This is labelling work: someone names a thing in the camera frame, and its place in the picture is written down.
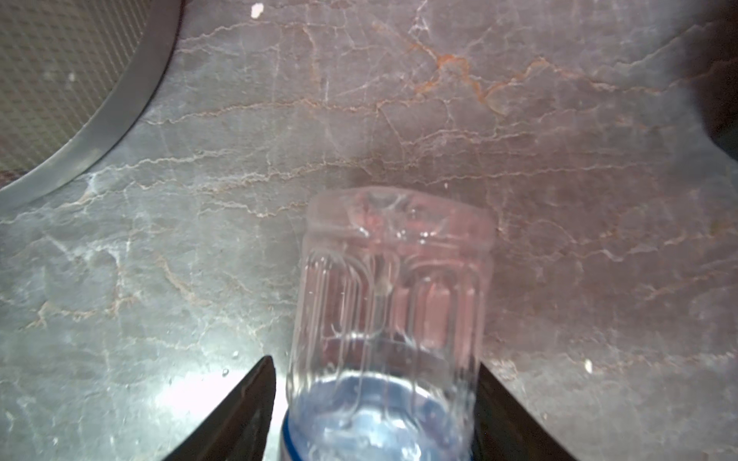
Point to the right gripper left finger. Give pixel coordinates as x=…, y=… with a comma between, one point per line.
x=237, y=429

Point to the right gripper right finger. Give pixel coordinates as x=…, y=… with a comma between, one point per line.
x=505, y=431

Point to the blue label bottle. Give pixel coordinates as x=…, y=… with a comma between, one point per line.
x=385, y=355

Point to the grey mesh waste bin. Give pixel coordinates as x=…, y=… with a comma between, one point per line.
x=75, y=77

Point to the black calculator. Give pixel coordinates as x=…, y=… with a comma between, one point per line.
x=715, y=85

